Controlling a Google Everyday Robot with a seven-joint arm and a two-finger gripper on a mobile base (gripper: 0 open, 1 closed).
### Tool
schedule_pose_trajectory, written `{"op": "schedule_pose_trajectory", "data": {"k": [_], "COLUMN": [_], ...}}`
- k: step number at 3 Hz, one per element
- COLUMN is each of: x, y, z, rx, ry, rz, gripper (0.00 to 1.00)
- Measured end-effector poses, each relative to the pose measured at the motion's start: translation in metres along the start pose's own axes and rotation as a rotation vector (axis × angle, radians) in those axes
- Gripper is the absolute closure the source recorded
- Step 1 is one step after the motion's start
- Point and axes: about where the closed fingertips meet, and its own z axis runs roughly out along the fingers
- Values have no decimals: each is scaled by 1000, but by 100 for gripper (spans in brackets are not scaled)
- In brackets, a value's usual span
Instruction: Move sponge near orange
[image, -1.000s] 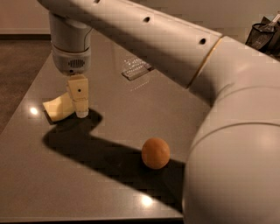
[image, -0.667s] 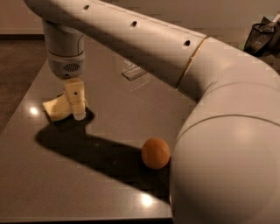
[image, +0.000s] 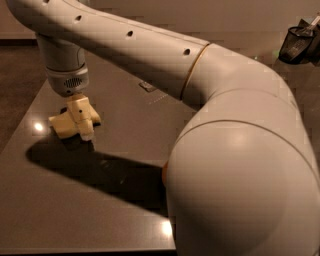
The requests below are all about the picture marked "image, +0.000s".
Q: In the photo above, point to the orange fruit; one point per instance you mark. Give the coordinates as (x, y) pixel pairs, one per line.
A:
(164, 174)

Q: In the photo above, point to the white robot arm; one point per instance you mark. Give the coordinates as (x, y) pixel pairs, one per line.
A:
(242, 178)

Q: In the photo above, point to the clear plastic water bottle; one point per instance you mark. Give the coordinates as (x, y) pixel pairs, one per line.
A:
(147, 87)

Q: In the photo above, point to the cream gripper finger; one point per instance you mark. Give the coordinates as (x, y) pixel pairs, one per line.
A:
(85, 129)

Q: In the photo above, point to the yellow sponge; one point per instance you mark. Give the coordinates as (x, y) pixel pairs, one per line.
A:
(65, 129)

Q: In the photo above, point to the black mesh cup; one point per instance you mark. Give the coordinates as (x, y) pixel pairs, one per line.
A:
(295, 45)

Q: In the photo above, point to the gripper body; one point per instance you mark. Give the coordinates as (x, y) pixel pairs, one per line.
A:
(69, 84)

